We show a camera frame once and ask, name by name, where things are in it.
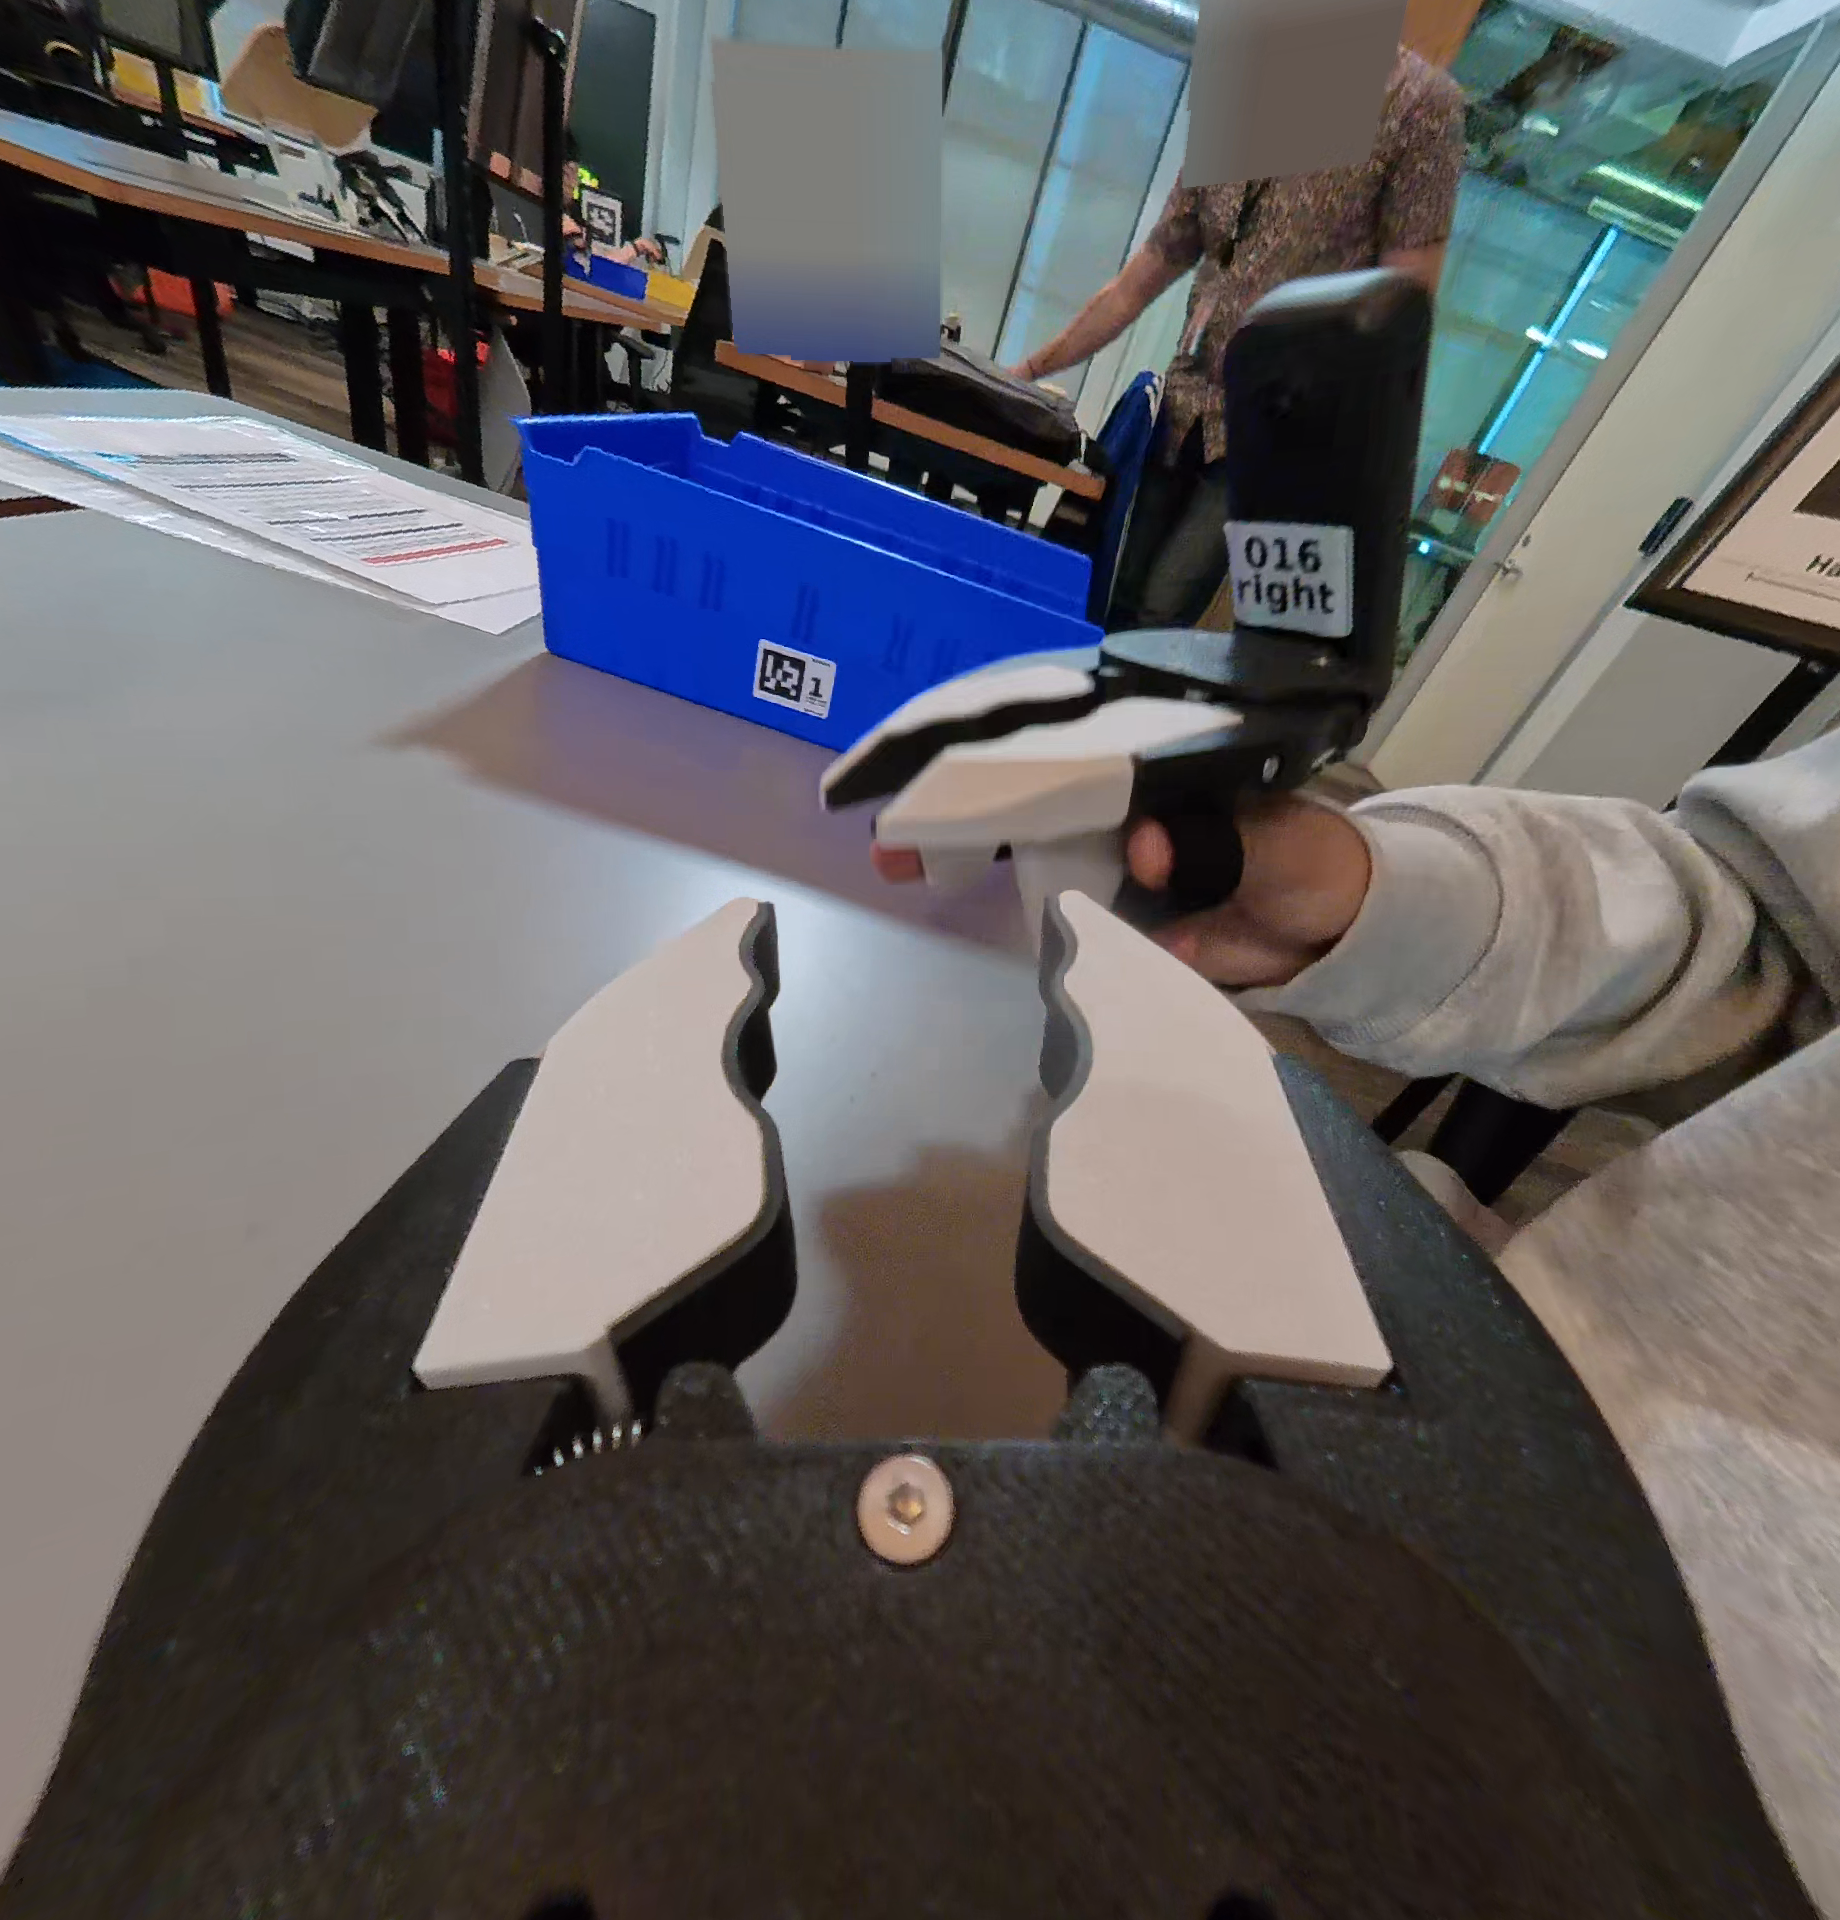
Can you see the black metal post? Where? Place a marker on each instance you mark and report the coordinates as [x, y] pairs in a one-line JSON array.
[[454, 226]]

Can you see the black bag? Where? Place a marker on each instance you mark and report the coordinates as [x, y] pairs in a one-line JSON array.
[[980, 392]]

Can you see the long wooden workbench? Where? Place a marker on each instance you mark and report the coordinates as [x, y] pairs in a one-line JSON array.
[[306, 236]]

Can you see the printed paper sheet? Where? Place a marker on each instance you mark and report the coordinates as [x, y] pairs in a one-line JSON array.
[[336, 526]]

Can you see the person's right hand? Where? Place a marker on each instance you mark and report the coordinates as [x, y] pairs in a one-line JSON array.
[[1295, 885]]

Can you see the blue plastic bin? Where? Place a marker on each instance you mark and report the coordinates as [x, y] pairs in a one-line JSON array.
[[679, 526]]

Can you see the person's right forearm grey sleeve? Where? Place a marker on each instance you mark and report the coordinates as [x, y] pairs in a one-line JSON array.
[[1534, 930]]

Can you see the framed marker sign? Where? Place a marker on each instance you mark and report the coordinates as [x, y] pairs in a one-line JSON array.
[[1804, 510]]

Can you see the wooden table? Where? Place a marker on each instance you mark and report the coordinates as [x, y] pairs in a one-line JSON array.
[[934, 431]]

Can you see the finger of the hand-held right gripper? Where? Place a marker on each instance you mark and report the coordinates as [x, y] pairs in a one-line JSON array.
[[1025, 787], [964, 713]]

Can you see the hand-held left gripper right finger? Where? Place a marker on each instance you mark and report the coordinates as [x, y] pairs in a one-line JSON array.
[[1205, 1185]]

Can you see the person's grey sweatshirt torso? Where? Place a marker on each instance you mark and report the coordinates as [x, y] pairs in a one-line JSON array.
[[1730, 1351]]

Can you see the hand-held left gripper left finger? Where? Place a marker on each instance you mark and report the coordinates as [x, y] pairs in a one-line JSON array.
[[620, 1170]]

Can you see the small blue bin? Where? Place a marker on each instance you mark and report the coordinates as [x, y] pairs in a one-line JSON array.
[[614, 282]]

